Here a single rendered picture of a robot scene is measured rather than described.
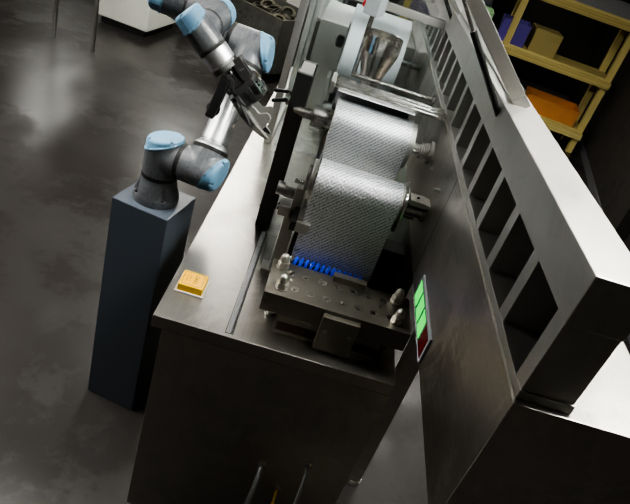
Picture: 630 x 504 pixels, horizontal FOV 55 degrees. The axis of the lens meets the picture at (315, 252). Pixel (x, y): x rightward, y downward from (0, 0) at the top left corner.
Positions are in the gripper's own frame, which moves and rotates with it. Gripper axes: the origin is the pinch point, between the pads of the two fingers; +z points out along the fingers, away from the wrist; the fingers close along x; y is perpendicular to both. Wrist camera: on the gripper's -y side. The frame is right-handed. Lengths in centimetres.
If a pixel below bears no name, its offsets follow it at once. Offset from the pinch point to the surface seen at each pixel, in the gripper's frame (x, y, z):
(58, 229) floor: 114, -166, 9
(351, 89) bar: 23.3, 21.7, 7.6
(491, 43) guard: -21, 59, 5
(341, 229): -6.7, 4.6, 32.3
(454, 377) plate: -70, 28, 40
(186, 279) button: -17.1, -37.1, 19.2
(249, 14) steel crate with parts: 473, -109, -10
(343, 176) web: -4.1, 12.8, 20.1
